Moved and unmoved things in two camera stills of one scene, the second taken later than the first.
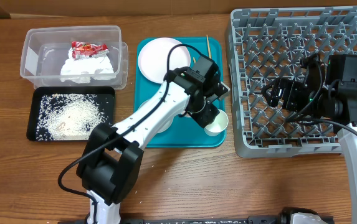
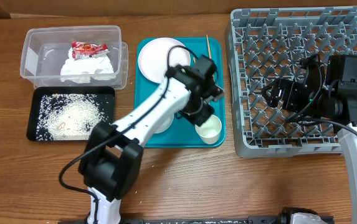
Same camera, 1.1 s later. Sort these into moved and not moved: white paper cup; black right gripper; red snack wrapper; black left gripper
Moved: white paper cup
Not moved: black left gripper; black right gripper; red snack wrapper
